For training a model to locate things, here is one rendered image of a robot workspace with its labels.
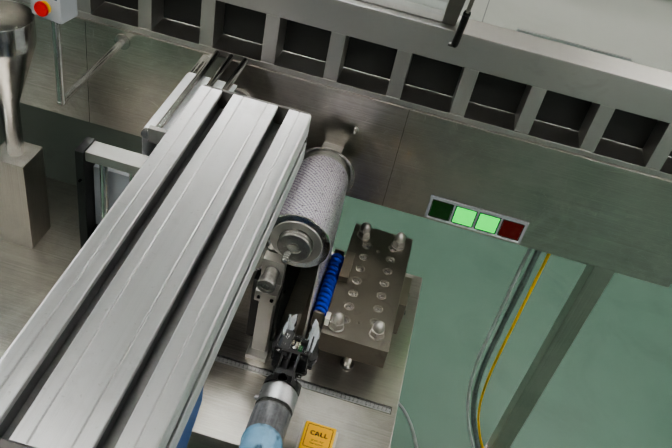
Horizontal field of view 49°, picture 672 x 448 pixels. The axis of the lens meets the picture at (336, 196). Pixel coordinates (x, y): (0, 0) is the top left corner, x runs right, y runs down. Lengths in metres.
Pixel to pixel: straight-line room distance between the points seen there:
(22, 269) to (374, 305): 0.88
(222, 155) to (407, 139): 1.28
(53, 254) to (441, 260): 2.00
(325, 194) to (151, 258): 1.21
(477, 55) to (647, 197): 0.53
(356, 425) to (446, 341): 1.49
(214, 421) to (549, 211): 0.92
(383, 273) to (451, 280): 1.58
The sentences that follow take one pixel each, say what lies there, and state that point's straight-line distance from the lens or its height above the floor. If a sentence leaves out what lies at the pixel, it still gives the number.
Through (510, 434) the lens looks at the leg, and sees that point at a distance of 2.79.
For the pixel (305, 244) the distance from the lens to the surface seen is 1.56.
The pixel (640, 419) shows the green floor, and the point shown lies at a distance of 3.33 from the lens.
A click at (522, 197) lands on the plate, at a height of 1.29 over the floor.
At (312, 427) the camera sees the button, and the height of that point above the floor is 0.92.
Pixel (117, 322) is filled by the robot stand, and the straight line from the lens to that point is 0.41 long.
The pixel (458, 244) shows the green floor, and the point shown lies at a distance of 3.64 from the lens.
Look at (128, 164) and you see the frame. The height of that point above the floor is 1.44.
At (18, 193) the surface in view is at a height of 1.08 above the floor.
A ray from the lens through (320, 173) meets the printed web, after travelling 1.68.
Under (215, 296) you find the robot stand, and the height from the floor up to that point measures 2.03.
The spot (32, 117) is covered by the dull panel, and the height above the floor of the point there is 1.10.
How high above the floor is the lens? 2.34
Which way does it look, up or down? 39 degrees down
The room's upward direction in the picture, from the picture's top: 13 degrees clockwise
